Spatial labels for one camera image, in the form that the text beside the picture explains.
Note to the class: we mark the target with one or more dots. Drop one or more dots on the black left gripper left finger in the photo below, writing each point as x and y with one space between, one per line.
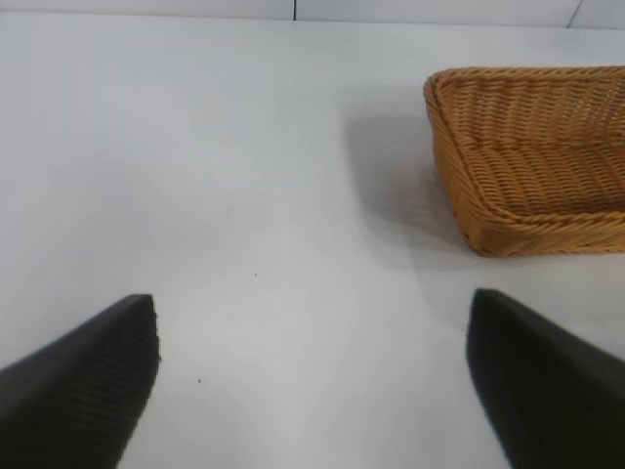
83 391

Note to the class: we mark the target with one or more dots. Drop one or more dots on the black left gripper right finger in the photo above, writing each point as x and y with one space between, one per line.
547 391

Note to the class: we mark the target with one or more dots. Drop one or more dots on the woven wicker rectangular basket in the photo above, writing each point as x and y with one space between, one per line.
537 171

